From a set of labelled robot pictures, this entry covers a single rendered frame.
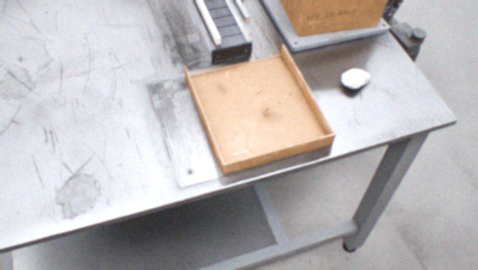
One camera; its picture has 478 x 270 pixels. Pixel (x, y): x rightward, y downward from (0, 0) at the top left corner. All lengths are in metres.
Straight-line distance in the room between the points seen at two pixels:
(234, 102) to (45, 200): 0.47
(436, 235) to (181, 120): 1.27
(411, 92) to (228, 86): 0.46
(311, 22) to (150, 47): 0.42
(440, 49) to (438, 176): 0.85
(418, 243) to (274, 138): 1.07
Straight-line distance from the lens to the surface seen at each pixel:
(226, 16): 1.28
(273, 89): 1.16
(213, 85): 1.16
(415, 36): 2.27
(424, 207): 2.09
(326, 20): 1.28
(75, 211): 1.01
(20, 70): 1.30
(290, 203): 1.94
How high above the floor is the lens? 1.69
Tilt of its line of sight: 53 degrees down
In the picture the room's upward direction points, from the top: 3 degrees clockwise
